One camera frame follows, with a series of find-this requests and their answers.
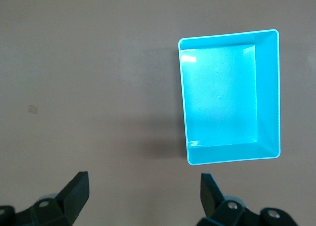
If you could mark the blue plastic box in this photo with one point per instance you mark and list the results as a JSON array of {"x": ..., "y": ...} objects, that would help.
[{"x": 222, "y": 97}]

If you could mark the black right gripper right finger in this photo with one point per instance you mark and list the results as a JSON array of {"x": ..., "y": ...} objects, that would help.
[{"x": 214, "y": 203}]

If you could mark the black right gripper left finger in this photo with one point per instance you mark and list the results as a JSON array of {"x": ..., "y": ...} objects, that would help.
[{"x": 66, "y": 201}]

